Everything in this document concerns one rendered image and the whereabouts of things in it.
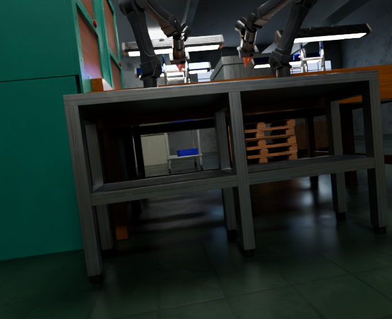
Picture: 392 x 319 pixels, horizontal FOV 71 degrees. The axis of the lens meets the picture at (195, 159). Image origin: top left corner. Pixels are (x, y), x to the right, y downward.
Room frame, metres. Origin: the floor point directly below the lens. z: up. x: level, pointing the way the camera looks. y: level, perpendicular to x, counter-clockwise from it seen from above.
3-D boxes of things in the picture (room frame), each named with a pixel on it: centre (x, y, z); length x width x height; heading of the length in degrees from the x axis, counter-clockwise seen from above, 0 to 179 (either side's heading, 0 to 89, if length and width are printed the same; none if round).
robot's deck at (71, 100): (1.47, -0.11, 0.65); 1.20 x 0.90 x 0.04; 98
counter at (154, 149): (7.25, 1.75, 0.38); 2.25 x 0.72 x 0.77; 98
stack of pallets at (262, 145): (4.63, -1.03, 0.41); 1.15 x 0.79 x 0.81; 95
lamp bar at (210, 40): (1.73, 0.06, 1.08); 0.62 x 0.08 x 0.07; 95
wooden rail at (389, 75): (1.50, -0.40, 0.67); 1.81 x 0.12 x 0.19; 95
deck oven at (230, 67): (7.18, -1.45, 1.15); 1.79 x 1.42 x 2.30; 5
